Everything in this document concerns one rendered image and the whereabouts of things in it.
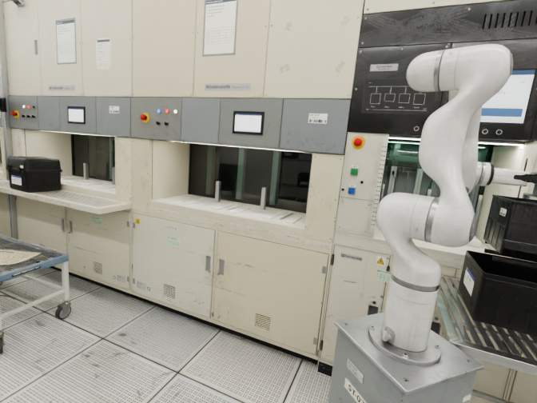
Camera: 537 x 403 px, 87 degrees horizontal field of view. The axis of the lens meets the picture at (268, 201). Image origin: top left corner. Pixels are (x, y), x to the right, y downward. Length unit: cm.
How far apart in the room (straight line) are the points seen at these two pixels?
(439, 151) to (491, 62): 22
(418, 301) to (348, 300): 89
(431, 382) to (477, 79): 72
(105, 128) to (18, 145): 115
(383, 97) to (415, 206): 85
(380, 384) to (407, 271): 29
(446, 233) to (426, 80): 40
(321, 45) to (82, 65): 182
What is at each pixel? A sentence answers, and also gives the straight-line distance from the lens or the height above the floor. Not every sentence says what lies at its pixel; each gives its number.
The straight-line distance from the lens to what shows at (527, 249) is 124.
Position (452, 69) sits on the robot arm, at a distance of 89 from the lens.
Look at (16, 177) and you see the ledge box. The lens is 296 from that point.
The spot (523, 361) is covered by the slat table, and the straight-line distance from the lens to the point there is 114.
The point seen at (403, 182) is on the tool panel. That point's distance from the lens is 245.
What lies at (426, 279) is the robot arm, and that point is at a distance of 85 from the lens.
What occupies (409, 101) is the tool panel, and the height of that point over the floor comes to 155.
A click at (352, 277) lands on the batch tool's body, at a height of 63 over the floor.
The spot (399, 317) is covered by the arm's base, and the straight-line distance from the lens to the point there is 90.
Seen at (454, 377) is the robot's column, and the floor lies 76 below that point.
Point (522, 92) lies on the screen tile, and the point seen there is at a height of 159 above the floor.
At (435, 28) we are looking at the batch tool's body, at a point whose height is 187.
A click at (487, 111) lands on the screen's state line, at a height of 151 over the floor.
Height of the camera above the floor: 126
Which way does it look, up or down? 10 degrees down
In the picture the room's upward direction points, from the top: 5 degrees clockwise
